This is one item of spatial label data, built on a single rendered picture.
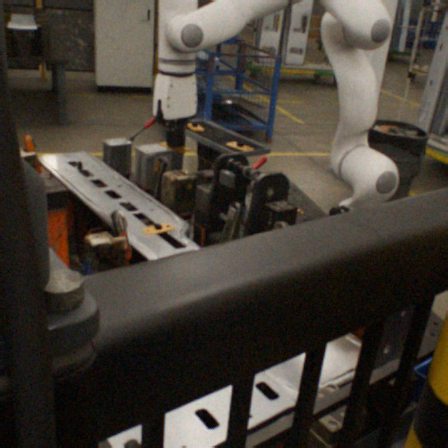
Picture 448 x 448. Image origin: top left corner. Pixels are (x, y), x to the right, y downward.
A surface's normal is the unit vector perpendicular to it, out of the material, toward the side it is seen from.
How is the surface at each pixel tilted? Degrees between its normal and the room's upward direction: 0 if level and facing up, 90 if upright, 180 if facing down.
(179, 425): 0
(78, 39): 91
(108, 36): 90
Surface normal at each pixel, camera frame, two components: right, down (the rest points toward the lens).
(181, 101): 0.70, 0.38
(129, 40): 0.28, 0.43
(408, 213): 0.09, -0.90
